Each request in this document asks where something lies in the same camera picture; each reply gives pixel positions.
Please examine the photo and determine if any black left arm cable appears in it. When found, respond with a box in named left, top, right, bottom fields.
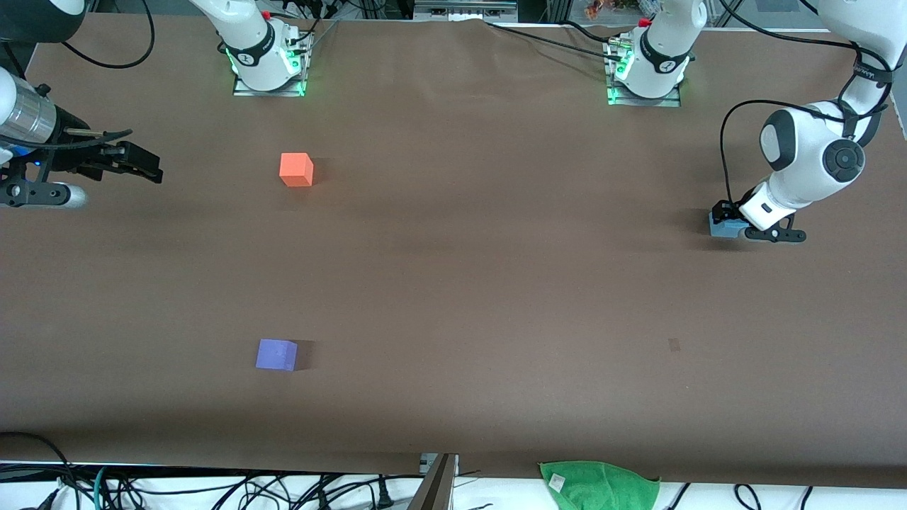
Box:
left=712, top=0, right=895, bottom=206

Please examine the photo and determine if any green cloth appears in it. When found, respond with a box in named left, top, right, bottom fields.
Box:
left=539, top=460, right=661, bottom=510

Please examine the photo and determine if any brown table cover sheet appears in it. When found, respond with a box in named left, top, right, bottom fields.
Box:
left=0, top=13, right=907, bottom=489

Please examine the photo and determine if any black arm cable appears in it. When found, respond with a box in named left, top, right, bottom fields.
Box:
left=60, top=0, right=156, bottom=70
left=712, top=0, right=895, bottom=206

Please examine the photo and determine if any orange foam block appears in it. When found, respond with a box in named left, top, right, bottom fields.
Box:
left=279, top=152, right=315, bottom=188

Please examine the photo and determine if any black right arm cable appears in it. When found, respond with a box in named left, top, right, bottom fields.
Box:
left=60, top=0, right=156, bottom=70

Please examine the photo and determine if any grey metal box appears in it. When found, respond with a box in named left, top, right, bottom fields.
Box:
left=413, top=0, right=519, bottom=22

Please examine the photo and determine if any light blue foam block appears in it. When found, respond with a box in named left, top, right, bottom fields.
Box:
left=709, top=211, right=750, bottom=240

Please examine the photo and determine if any purple foam block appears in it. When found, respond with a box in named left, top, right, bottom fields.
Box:
left=256, top=339, right=298, bottom=372

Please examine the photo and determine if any colourful toy clutter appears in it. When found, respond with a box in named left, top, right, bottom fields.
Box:
left=585, top=0, right=663, bottom=21

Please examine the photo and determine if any metal base plate green light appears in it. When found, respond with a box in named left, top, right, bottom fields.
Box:
left=232, top=32, right=312, bottom=97
left=605, top=37, right=682, bottom=108

